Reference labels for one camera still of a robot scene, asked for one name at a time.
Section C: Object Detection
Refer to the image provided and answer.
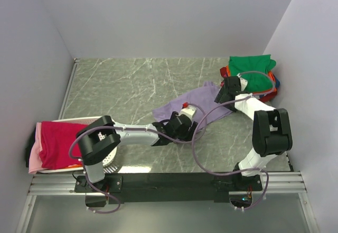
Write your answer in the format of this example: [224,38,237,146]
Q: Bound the lavender t shirt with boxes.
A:
[152,81,232,124]

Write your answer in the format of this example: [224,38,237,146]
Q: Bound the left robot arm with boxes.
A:
[69,111,198,192]

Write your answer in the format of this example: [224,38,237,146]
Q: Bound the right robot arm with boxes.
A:
[214,76,293,190]

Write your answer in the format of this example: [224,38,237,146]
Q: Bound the red folded t shirt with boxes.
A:
[220,67,228,78]

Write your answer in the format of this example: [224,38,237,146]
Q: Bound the green folded t shirt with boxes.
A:
[228,54,276,92]

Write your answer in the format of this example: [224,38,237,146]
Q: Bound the orange folded t shirt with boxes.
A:
[226,65,275,96]

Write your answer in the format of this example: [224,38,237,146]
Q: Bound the blue folded t shirt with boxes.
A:
[273,75,280,89]

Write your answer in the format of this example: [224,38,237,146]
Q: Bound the black base beam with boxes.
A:
[73,172,264,208]

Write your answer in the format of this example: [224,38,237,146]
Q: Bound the magenta t shirt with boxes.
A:
[39,122,87,170]

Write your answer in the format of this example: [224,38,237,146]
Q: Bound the pink t shirt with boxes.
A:
[28,122,45,174]

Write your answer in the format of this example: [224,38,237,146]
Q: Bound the black garment in basket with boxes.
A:
[24,129,36,168]

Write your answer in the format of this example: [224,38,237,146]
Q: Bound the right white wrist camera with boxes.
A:
[237,74,248,93]

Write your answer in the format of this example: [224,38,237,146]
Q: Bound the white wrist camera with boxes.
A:
[180,102,197,119]
[237,74,248,93]

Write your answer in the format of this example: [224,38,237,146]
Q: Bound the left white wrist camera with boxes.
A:
[180,102,197,119]

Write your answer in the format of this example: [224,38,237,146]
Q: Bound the aluminium rail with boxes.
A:
[28,172,307,196]

